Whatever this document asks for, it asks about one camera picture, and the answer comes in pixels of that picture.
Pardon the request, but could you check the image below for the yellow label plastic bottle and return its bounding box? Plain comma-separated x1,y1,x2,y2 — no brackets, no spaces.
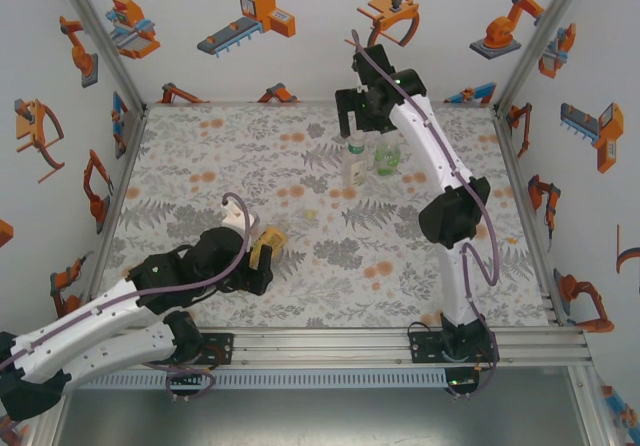
248,225,290,270

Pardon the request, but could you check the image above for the green label clear bottle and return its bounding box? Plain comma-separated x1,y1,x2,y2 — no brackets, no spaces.
373,134,402,177

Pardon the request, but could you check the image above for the white label clear bottle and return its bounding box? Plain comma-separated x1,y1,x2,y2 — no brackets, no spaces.
342,133,370,187

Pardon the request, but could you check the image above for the floral print table mat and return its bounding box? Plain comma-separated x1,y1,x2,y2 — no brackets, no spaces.
99,105,551,328

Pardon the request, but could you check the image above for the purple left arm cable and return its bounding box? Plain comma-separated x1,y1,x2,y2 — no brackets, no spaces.
0,191,251,407

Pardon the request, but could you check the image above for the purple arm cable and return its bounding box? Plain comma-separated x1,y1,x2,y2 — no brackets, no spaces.
0,191,251,407
349,28,501,402

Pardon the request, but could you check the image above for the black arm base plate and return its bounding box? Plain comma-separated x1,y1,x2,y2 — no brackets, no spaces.
409,332,446,365
197,333,236,365

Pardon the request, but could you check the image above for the aluminium frame rail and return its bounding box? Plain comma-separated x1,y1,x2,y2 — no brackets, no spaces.
57,328,589,367

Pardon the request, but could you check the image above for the perforated metal cable tray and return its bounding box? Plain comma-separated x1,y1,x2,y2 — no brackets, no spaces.
69,369,449,391

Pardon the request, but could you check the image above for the aluminium side rail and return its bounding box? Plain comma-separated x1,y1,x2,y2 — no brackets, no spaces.
57,105,150,337
492,104,571,328

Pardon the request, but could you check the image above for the aluminium frame post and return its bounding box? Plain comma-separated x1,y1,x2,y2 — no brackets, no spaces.
492,0,596,115
52,0,149,117

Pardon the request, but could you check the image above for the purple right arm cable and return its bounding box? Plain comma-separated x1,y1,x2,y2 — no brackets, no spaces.
349,28,501,402

